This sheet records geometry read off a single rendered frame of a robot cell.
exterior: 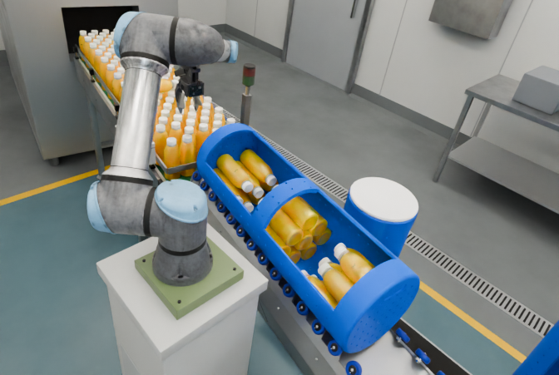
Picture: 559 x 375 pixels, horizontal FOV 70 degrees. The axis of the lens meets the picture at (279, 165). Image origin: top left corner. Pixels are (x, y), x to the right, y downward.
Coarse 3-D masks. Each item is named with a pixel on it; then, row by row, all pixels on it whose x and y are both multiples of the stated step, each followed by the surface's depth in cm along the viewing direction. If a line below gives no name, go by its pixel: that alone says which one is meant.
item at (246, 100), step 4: (244, 96) 212; (248, 96) 211; (244, 100) 212; (248, 100) 212; (244, 104) 213; (248, 104) 214; (244, 108) 215; (248, 108) 215; (244, 112) 216; (248, 112) 217; (240, 116) 220; (244, 116) 217; (248, 116) 218; (240, 120) 221; (244, 120) 218; (248, 120) 220; (248, 124) 221
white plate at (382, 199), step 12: (360, 180) 170; (372, 180) 171; (384, 180) 173; (360, 192) 163; (372, 192) 164; (384, 192) 166; (396, 192) 167; (408, 192) 168; (360, 204) 157; (372, 204) 158; (384, 204) 159; (396, 204) 160; (408, 204) 161; (372, 216) 153; (384, 216) 153; (396, 216) 154; (408, 216) 155
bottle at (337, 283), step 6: (324, 270) 116; (330, 270) 115; (336, 270) 114; (324, 276) 114; (330, 276) 113; (336, 276) 112; (342, 276) 112; (324, 282) 114; (330, 282) 112; (336, 282) 111; (342, 282) 111; (348, 282) 111; (330, 288) 112; (336, 288) 110; (342, 288) 110; (348, 288) 109; (330, 294) 113; (336, 294) 110; (342, 294) 109; (336, 300) 111
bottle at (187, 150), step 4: (184, 144) 172; (188, 144) 172; (192, 144) 173; (180, 148) 173; (184, 148) 172; (188, 148) 172; (192, 148) 173; (184, 152) 172; (188, 152) 173; (192, 152) 174; (184, 156) 174; (188, 156) 174; (192, 156) 175; (184, 160) 175; (188, 160) 175; (192, 160) 176; (184, 172) 178; (188, 172) 178; (192, 172) 180
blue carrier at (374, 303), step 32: (224, 128) 154; (288, 160) 145; (224, 192) 142; (288, 192) 126; (320, 192) 131; (256, 224) 128; (352, 224) 130; (288, 256) 118; (320, 256) 140; (384, 256) 122; (352, 288) 102; (384, 288) 99; (416, 288) 112; (320, 320) 110; (352, 320) 99; (384, 320) 111; (352, 352) 110
